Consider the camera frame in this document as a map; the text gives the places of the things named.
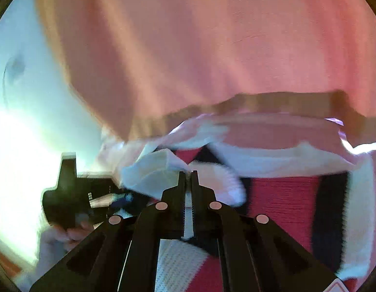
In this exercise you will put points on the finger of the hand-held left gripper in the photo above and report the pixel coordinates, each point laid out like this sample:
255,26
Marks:
124,202

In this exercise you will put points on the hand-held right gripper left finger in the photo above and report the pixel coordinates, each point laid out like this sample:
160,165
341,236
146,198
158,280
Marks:
181,194

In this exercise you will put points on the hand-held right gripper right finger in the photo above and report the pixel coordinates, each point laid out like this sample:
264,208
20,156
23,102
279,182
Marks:
194,194

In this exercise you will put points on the white knit sweater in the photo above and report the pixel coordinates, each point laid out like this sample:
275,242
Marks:
282,194

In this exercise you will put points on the person's left forearm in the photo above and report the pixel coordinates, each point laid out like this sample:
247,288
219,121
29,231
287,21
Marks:
45,264

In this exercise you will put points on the person's left hand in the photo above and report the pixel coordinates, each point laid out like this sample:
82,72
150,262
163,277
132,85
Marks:
74,234

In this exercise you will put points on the pink patterned blanket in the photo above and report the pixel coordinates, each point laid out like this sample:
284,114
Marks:
282,130

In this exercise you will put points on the pink curtain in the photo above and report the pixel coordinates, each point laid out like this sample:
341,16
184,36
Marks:
206,45

